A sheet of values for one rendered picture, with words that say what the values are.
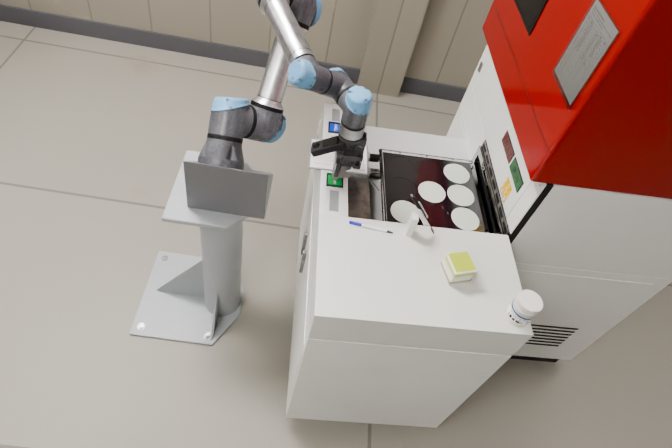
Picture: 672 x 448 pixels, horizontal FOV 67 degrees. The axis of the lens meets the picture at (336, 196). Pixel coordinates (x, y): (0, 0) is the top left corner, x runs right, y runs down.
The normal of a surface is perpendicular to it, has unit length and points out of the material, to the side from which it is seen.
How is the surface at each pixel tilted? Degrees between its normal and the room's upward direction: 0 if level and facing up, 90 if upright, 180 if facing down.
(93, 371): 0
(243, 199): 90
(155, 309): 0
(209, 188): 90
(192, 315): 0
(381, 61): 90
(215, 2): 90
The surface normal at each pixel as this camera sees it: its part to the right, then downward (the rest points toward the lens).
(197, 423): 0.16, -0.64
